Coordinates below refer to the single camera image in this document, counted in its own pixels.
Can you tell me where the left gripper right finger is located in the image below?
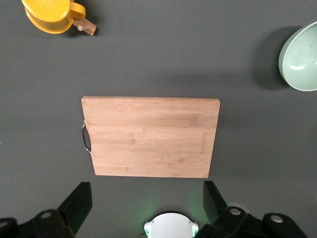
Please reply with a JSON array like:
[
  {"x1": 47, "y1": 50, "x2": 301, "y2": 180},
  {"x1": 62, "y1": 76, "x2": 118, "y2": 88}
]
[{"x1": 198, "y1": 180, "x2": 309, "y2": 238}]

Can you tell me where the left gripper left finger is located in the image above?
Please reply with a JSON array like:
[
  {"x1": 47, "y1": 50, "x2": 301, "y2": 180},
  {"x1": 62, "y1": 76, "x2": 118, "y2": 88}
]
[{"x1": 0, "y1": 182, "x2": 93, "y2": 238}]

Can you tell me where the wooden cutting board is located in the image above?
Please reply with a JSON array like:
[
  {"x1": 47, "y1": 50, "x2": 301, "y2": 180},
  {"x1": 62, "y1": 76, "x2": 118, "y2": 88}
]
[{"x1": 81, "y1": 96, "x2": 221, "y2": 179}]

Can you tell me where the pale green bowl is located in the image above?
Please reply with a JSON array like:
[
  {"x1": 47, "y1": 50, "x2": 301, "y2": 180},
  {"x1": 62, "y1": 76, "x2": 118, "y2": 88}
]
[{"x1": 278, "y1": 21, "x2": 317, "y2": 92}]

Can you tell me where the wooden peg drying rack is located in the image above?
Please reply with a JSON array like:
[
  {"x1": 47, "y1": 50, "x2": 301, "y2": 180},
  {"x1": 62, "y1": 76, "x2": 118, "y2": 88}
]
[{"x1": 73, "y1": 18, "x2": 98, "y2": 36}]

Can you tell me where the yellow cup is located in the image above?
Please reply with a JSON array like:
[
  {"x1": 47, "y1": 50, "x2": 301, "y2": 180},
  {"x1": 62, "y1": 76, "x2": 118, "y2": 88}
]
[{"x1": 21, "y1": 0, "x2": 86, "y2": 34}]

